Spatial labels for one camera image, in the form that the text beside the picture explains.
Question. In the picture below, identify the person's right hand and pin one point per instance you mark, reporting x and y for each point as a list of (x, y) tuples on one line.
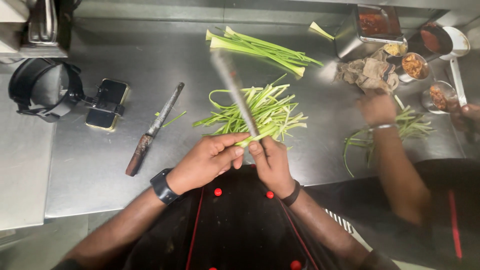
[(272, 165)]

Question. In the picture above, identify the black smartwatch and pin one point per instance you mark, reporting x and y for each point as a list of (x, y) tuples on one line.
[(163, 186)]

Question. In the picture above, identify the steel bowl of yellow paste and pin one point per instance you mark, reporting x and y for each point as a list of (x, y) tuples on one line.
[(395, 49)]

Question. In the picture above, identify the bundle of whole green stalks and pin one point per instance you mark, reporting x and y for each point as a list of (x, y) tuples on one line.
[(262, 48)]

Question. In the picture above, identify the crumpled brown cloth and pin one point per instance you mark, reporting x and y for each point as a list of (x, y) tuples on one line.
[(369, 73)]

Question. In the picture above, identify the black wristband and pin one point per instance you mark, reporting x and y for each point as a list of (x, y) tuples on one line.
[(292, 194)]

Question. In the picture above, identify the small heap of green strips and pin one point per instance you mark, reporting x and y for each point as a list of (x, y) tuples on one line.
[(412, 125)]

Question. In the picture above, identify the long steel knife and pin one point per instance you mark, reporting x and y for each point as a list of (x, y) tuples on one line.
[(234, 90)]

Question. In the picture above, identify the grey kitchen appliance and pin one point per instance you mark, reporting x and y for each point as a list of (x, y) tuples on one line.
[(33, 26)]

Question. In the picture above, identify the steel bowl of dark red powder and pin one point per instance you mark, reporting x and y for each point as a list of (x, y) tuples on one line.
[(435, 39)]

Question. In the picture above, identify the green stalk strip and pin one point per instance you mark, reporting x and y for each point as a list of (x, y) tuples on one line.
[(258, 135)]

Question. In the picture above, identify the person's left hand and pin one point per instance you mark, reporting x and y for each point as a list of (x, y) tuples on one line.
[(198, 161)]

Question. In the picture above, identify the black chef jacket red buttons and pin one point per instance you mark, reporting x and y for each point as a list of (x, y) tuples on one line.
[(240, 225)]

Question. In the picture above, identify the black smartphone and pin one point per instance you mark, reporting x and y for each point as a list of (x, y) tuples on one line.
[(108, 98)]

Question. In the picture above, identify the short pale green stalk piece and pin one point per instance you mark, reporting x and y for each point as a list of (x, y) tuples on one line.
[(321, 30)]

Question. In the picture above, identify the pile of green stalk strips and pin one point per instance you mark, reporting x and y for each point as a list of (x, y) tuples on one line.
[(266, 108)]

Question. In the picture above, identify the steel bowl of brown paste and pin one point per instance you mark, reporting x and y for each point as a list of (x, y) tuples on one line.
[(438, 97)]

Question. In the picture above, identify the steel bowl of orange paste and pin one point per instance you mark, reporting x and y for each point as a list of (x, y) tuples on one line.
[(412, 66)]

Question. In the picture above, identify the thin green strip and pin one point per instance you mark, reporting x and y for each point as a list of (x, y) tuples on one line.
[(173, 120)]

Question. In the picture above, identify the steel container of red sauce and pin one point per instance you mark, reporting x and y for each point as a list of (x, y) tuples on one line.
[(369, 30)]

